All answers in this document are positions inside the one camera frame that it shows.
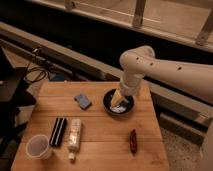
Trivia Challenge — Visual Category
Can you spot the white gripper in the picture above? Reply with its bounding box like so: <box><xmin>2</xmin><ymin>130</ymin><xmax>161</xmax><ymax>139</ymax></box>
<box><xmin>110</xmin><ymin>75</ymin><xmax>142</xmax><ymax>107</ymax></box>

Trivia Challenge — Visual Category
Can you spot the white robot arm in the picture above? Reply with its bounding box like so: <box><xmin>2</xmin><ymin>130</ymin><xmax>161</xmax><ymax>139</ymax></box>
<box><xmin>111</xmin><ymin>46</ymin><xmax>213</xmax><ymax>171</ymax></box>

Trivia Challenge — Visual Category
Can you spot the black bowl with wrapper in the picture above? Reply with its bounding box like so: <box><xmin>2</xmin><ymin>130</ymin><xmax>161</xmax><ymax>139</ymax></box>
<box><xmin>103</xmin><ymin>89</ymin><xmax>134</xmax><ymax>116</ymax></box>

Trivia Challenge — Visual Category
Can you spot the blue sponge block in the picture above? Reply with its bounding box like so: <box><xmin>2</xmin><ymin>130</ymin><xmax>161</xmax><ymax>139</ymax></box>
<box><xmin>74</xmin><ymin>94</ymin><xmax>92</xmax><ymax>110</ymax></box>

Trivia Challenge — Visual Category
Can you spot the white plastic bottle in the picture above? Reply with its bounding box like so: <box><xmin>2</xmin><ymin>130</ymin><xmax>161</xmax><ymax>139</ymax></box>
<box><xmin>68</xmin><ymin>118</ymin><xmax>82</xmax><ymax>162</ymax></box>

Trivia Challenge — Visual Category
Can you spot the black rectangular box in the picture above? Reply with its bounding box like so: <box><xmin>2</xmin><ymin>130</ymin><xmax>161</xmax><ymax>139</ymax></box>
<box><xmin>49</xmin><ymin>118</ymin><xmax>67</xmax><ymax>147</ymax></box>

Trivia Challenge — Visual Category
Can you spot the clear plastic cup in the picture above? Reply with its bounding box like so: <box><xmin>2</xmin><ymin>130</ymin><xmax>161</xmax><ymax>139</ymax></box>
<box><xmin>25</xmin><ymin>134</ymin><xmax>53</xmax><ymax>159</ymax></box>

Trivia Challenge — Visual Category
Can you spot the black chair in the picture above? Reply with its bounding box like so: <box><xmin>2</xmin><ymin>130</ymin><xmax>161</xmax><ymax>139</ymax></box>
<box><xmin>0</xmin><ymin>48</ymin><xmax>36</xmax><ymax>157</ymax></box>

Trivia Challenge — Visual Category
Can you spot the black cable bundle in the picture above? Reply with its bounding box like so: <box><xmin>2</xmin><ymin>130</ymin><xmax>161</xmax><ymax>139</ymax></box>
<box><xmin>23</xmin><ymin>46</ymin><xmax>54</xmax><ymax>84</ymax></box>

